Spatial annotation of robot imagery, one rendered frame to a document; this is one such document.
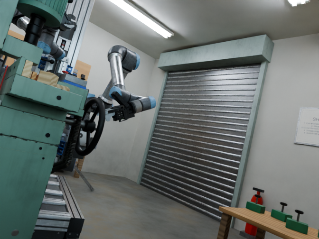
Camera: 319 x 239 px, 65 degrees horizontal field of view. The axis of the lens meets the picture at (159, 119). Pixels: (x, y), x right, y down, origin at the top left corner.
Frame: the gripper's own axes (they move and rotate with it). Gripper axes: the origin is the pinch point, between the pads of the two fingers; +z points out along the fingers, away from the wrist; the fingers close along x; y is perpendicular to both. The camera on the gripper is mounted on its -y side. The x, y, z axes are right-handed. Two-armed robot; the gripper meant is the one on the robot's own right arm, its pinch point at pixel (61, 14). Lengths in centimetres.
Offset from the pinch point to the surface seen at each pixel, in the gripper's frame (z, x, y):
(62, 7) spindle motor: 17.5, 0.2, -5.4
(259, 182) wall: -45, 251, 158
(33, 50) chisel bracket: 15.8, 11.8, -24.3
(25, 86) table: 44, 22, -38
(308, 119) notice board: -2, 189, 222
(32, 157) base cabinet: 35, 44, -47
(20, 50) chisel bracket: 15.8, 10.2, -28.6
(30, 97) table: 44, 26, -39
